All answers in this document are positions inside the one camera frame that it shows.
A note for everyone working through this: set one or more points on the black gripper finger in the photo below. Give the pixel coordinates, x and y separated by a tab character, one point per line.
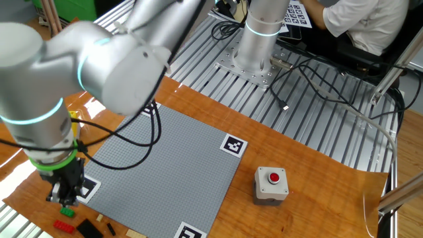
67	198
80	193

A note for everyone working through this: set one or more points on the black Lego plate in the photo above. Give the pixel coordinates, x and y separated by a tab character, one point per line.
89	229

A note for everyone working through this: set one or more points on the green Lego brick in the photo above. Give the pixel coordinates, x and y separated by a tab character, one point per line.
67	212

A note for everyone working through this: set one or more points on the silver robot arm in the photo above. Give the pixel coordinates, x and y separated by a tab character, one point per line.
33	82

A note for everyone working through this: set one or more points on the wooden stick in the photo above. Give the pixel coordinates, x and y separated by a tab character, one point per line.
56	16
48	16

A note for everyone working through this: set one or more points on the grey Lego baseplate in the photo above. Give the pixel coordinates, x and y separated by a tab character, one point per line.
172	172

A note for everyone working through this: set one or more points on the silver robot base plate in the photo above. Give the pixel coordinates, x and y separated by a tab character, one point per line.
228	66

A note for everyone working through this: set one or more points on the printed marker calibration sheet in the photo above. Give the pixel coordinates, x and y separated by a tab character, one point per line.
297	13

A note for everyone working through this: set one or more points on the green box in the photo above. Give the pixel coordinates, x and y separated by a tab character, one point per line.
76	10

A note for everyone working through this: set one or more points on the yellow and grey button box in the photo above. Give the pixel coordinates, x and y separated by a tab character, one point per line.
74	124

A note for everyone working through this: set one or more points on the grey box with red button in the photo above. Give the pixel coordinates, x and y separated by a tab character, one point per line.
269	188

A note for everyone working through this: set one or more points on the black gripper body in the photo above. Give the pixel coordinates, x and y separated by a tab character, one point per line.
71	173

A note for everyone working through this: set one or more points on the black office chair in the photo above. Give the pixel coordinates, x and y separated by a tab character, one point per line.
347	57

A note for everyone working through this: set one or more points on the aluminium profile bar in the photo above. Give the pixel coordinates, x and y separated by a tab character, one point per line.
403	195

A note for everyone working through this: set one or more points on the small tan Lego brick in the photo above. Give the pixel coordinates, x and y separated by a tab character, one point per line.
99	217

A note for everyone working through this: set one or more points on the red Lego brick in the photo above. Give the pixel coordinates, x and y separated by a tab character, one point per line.
63	226

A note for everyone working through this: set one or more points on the tan Lego plate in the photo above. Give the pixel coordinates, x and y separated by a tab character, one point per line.
135	234

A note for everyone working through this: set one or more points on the person in white shirt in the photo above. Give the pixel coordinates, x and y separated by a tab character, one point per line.
367	23

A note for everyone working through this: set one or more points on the wood grain mat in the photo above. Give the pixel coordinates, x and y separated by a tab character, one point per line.
297	158

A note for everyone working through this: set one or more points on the person's bare forearm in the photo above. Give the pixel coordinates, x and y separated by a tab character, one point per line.
314	13

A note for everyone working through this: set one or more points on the fiducial marker with C pattern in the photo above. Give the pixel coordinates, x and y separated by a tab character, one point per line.
190	232

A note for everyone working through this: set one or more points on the small black Lego brick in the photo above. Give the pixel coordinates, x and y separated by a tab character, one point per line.
111	229

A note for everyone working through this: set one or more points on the black white fiducial marker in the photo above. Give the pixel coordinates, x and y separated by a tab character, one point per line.
152	109
233	145
92	190

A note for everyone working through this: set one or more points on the aluminium frame post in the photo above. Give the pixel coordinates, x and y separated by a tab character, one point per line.
390	76

